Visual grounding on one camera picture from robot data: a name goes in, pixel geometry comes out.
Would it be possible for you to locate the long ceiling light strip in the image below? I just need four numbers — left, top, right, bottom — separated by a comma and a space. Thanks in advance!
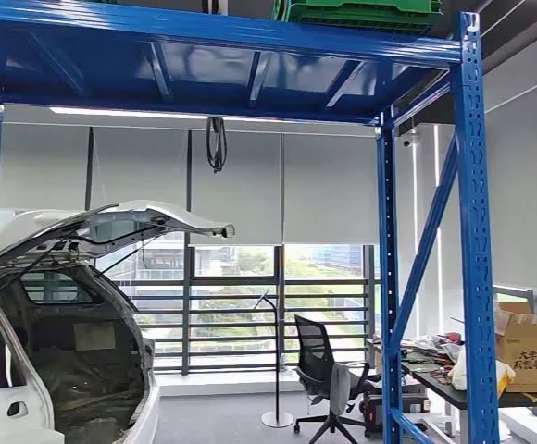
49, 105, 376, 128

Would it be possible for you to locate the white and yellow plastic bag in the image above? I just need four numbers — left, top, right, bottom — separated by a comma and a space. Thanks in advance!
450, 346, 516, 400

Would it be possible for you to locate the black mesh office chair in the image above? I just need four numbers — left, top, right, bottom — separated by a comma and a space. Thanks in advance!
292, 314, 385, 444

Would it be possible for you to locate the grey roller blind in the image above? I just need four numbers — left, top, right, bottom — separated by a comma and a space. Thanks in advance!
483, 72, 537, 294
190, 129, 282, 248
0, 122, 89, 213
93, 127, 189, 213
283, 133, 380, 246

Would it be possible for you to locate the black floor stand round base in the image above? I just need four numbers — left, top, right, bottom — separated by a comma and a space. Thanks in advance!
253, 290, 295, 430

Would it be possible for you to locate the grey jacket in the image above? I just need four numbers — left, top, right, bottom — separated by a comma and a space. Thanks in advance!
329, 363, 353, 418

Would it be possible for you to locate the white car body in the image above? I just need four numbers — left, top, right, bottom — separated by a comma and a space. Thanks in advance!
0, 199, 236, 444

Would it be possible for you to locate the blue steel shelf rack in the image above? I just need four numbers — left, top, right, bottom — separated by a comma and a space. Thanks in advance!
0, 0, 501, 444

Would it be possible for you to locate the black equipment case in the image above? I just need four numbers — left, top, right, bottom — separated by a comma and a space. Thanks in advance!
361, 382, 431, 433

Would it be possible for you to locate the green plastic crate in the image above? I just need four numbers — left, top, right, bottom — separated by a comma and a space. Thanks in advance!
271, 0, 443, 35

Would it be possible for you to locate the dark window frame with railing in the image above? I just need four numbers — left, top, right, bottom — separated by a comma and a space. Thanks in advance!
86, 125, 380, 376

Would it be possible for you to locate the printed cardboard box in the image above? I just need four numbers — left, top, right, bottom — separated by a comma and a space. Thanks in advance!
495, 301, 537, 395

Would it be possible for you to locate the black hanging cable loop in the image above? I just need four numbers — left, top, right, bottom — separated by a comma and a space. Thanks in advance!
205, 116, 228, 175

